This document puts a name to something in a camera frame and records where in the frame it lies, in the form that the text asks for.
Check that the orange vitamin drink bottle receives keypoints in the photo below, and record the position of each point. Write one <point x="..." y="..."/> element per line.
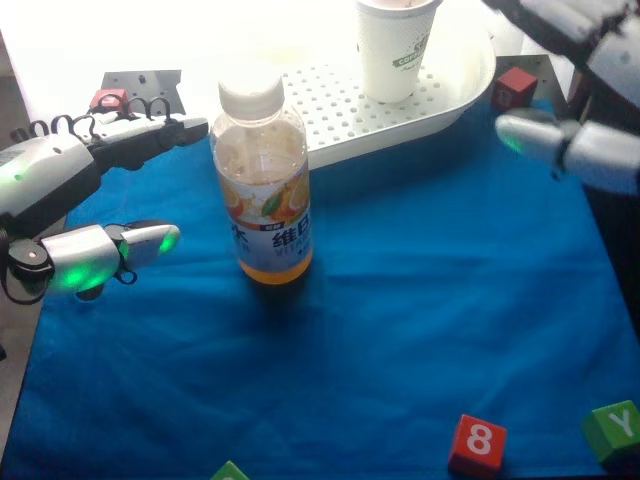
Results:
<point x="265" y="200"/>

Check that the green toy block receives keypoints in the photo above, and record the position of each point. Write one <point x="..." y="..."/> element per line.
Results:
<point x="230" y="472"/>

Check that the red number 8 block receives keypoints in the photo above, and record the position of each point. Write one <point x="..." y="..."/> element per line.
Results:
<point x="477" y="444"/>

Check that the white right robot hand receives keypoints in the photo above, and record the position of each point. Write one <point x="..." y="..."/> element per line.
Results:
<point x="600" y="155"/>

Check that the dark red toy block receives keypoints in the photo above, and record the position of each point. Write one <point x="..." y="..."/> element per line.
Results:
<point x="515" y="87"/>

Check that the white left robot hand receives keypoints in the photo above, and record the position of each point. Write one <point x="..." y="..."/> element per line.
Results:
<point x="45" y="170"/>

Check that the white perforated plastic tray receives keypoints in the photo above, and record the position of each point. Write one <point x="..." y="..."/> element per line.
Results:
<point x="350" y="120"/>

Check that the green letter Y block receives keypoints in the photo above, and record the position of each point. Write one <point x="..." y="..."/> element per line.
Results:
<point x="614" y="431"/>

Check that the white paper coffee cup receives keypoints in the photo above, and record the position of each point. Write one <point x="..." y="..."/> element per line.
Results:
<point x="390" y="50"/>

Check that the blue cloth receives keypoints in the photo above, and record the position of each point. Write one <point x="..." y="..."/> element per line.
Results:
<point x="400" y="310"/>

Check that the red letter G block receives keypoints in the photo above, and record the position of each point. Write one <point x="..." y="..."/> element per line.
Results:
<point x="112" y="95"/>

